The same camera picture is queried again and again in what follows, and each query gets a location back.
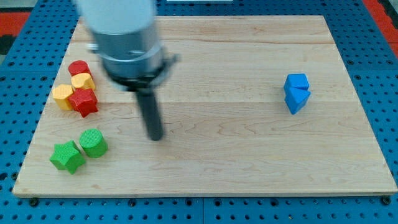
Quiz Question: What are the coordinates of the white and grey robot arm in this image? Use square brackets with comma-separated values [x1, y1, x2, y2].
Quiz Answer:
[74, 0, 177, 91]

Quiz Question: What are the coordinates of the blue triangle block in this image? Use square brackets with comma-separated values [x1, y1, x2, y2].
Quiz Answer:
[285, 87, 311, 114]

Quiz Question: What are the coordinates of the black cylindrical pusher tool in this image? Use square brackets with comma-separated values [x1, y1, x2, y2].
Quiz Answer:
[136, 89, 164, 141]

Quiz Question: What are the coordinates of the wooden board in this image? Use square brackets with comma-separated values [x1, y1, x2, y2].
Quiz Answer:
[13, 16, 397, 198]

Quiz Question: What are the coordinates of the blue cube block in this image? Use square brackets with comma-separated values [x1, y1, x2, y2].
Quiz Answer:
[284, 73, 310, 91]

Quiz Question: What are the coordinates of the green cylinder block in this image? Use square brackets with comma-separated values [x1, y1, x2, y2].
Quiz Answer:
[79, 128, 108, 158]

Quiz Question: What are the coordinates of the red star block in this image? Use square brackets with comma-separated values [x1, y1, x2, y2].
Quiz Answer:
[68, 88, 98, 118]

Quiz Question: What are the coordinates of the yellow rounded block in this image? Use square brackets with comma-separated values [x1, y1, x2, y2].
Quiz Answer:
[71, 73, 96, 90]

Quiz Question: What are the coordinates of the red cylinder block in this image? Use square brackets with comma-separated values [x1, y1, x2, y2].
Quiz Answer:
[68, 60, 91, 76]

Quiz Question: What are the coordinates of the yellow hexagon block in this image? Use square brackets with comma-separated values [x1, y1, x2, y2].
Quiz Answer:
[52, 84, 74, 110]

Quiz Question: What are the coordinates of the green star block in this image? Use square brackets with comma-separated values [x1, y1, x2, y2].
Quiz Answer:
[49, 140, 86, 175]

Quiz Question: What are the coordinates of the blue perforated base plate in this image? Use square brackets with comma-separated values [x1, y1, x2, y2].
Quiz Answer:
[1, 0, 397, 223]

